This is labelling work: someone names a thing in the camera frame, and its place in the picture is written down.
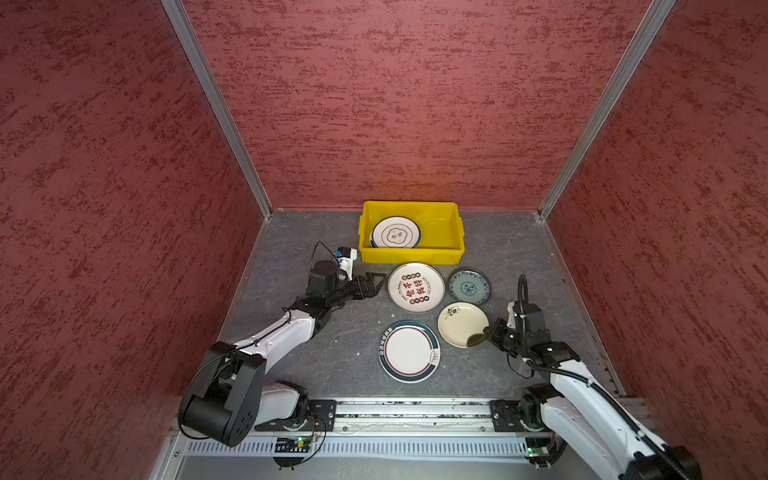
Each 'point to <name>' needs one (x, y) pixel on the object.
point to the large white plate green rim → (409, 351)
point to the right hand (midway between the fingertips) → (480, 335)
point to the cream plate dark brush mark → (462, 324)
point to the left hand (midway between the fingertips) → (377, 282)
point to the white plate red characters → (416, 287)
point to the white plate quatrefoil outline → (395, 232)
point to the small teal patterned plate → (468, 285)
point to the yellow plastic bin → (442, 240)
